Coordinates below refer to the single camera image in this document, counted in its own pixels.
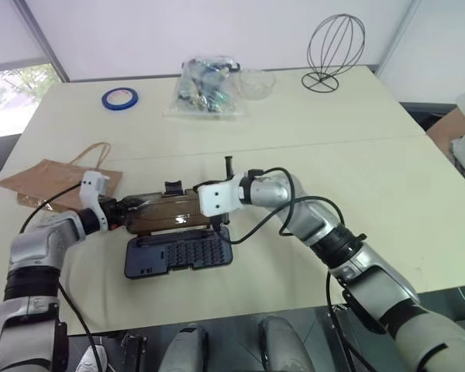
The clear plastic cup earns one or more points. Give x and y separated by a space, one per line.
257 83

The clear plastic bag of parts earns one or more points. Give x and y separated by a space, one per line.
201 93

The brown paper bag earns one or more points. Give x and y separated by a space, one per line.
46 178

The brown cardboard box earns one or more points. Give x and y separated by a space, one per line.
449 126

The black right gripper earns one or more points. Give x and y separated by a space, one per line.
221 219

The white sneaker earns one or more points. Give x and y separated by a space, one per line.
92 360

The black metal table bracket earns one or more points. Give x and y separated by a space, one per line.
135 348
335 310

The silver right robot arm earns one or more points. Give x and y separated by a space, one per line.
271 191

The grey rounded shape dark slot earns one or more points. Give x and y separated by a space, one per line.
188 348

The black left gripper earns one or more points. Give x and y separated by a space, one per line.
112 213

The dark low furniture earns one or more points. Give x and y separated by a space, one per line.
418 110

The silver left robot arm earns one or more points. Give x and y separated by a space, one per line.
38 240

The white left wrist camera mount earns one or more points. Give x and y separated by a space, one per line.
90 184

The dark grey screwdriver bit case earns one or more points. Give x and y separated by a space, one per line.
178 252

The blue tape roll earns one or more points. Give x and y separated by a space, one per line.
105 101

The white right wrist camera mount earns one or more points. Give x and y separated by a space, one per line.
217 197

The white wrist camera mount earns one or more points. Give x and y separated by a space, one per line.
217 197
90 184

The grey window frame post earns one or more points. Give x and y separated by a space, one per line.
42 42

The white roller blind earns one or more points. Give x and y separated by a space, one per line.
11 31

